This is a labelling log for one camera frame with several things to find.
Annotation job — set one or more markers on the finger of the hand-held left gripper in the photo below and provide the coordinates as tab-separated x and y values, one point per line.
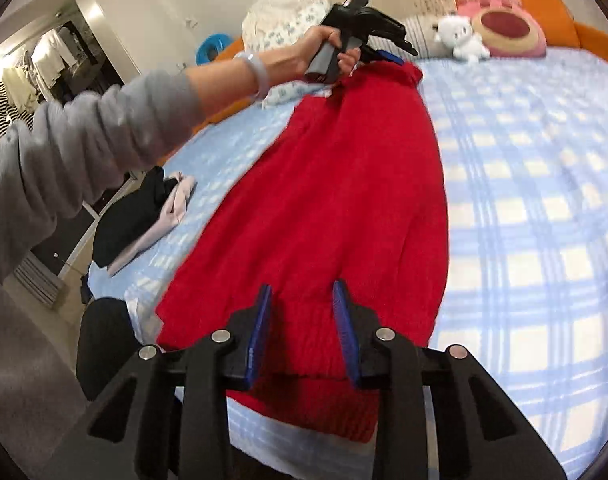
389	56
401	40

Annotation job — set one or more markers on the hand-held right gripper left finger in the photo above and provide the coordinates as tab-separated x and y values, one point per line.
259	340

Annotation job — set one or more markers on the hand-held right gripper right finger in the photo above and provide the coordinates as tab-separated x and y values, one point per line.
346	335

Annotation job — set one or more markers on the red sweater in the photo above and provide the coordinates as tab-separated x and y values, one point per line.
334	185

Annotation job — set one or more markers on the person's left forearm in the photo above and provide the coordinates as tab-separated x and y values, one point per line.
109	135

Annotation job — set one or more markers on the row of hanging clothes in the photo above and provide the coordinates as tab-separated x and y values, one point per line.
44	65

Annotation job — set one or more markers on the person's left hand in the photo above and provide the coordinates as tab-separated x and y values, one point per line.
304	55

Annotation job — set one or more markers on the beige patchwork pillow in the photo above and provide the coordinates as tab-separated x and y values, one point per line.
421	35

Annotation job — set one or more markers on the white plush sheep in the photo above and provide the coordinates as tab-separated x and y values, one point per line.
459	35

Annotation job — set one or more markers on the white floral pillow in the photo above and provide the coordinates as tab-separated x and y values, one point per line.
289	30

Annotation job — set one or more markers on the pink bear plush cushion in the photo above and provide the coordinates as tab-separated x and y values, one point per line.
509	30

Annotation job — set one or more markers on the person's black trouser leg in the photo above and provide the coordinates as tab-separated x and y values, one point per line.
114	345

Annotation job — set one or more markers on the pale pink folded garment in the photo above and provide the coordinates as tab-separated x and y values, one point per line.
176	205

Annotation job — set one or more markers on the black folded garment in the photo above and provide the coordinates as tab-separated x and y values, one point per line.
129	220

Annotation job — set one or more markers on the blue plaid bedsheet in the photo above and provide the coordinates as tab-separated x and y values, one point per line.
534	260

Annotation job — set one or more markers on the person's grey sweatshirt torso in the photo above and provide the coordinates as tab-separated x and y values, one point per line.
24	385

